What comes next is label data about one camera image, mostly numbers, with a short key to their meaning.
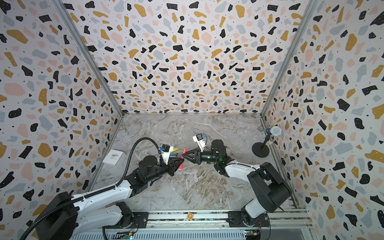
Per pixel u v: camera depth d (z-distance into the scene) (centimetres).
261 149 99
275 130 78
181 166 77
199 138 74
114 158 90
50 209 43
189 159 75
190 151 75
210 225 73
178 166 76
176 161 72
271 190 45
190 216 75
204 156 73
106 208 58
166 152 69
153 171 64
